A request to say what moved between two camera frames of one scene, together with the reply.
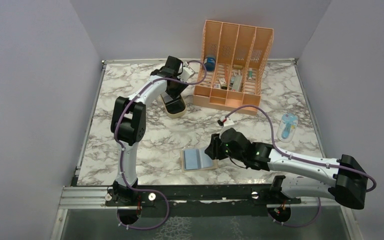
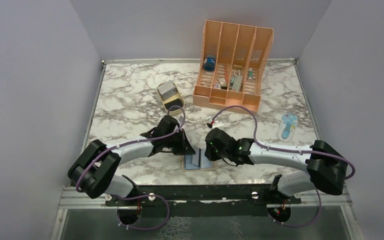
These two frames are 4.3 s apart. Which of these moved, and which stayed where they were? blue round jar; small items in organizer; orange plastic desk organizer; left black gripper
Moved: left black gripper
Stayed: blue round jar; small items in organizer; orange plastic desk organizer
